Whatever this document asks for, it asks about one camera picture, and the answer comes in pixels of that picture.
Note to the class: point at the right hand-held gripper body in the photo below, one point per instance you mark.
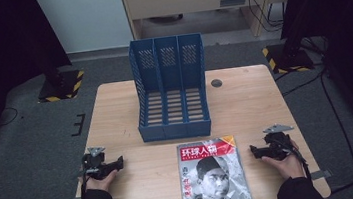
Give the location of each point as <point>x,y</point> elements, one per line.
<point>278,145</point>

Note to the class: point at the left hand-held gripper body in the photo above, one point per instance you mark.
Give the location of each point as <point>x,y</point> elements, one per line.
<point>94,164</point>

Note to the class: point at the magazine with portrait cover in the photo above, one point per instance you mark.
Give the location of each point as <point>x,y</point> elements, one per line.
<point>215,179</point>

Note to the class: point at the blue plastic file rack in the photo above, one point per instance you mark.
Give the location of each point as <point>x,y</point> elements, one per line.
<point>175,130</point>

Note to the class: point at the person's left hand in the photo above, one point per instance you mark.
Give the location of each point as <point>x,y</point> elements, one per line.
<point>98,185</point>

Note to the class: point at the person's right hand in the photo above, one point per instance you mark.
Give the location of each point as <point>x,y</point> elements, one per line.
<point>289,167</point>

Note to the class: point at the grey tape piece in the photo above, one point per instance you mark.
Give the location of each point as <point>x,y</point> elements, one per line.
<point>320,174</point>

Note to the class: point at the round grey table grommet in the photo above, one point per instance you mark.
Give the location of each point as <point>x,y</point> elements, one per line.
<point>216,83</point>

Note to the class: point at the striped black stand base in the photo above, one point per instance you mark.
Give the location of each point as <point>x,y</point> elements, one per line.
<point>62,87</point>
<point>289,59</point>

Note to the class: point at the black curtain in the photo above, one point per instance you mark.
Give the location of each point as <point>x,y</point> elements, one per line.
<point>347,26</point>
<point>2,59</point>

